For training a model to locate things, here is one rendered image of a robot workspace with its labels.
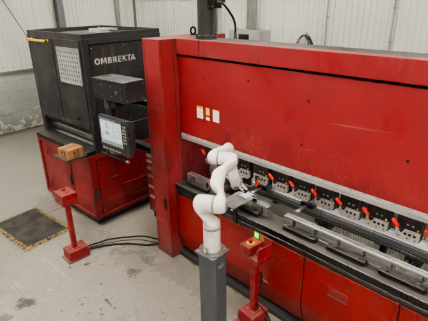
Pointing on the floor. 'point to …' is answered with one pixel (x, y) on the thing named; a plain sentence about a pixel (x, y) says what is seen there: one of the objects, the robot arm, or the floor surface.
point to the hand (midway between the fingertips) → (244, 190)
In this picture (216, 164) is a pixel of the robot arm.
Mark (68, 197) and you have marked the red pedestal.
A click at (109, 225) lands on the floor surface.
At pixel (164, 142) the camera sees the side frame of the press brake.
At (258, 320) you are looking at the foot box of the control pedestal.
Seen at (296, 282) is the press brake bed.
